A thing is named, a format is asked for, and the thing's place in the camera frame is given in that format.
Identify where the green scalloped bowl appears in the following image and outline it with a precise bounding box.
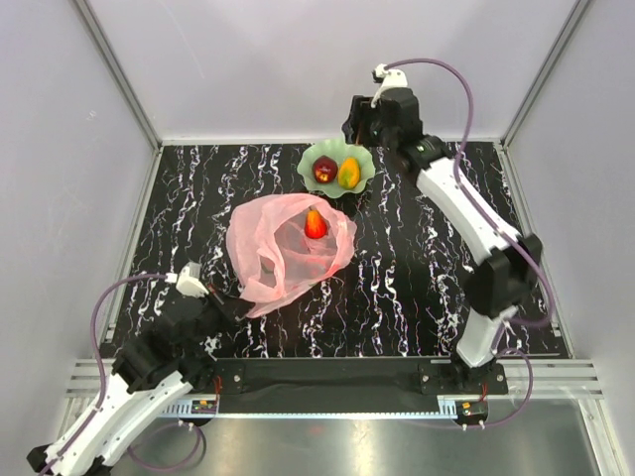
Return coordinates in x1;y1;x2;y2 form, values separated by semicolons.
297;138;375;198

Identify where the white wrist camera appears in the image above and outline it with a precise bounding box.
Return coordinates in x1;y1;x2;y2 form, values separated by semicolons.
165;262;209;298
372;63;408;105

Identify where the red yellow pear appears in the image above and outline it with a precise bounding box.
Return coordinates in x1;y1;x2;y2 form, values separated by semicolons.
304;208;328;240

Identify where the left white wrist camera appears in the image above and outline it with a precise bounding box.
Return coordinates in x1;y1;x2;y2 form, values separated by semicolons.
165;262;209;298

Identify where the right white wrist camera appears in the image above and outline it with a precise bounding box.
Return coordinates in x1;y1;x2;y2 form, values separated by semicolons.
372;63;408;105

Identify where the pink plastic bag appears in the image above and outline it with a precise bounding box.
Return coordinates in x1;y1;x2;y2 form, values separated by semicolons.
225;193;357;318

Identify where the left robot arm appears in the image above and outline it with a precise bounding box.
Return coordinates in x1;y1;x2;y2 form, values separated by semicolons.
27;293;250;475

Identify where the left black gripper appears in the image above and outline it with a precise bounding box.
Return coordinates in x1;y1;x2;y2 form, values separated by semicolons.
177;283;255;358

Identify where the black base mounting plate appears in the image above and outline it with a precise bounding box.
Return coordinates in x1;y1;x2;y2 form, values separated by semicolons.
213;357;509;397

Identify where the red apple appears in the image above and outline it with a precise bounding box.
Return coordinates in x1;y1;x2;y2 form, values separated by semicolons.
312;155;338;183

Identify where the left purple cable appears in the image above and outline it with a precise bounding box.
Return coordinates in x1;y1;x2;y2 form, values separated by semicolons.
37;272;207;476

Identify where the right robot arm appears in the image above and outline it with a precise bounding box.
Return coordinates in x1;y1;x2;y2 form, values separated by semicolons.
342;87;543;394

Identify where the yellow green mango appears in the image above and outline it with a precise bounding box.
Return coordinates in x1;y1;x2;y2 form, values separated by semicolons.
337;157;361;189

